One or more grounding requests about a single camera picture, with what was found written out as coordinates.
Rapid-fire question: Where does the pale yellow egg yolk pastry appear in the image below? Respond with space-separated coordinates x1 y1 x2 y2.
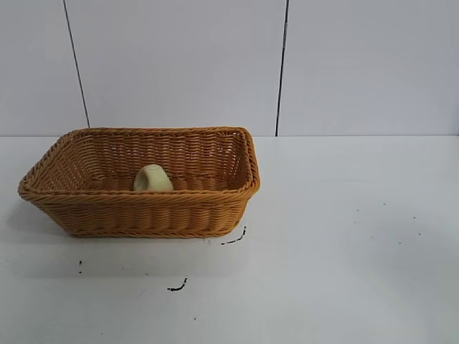
133 163 175 193

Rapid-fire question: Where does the brown woven wicker basket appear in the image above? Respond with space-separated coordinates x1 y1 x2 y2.
17 125 262 239

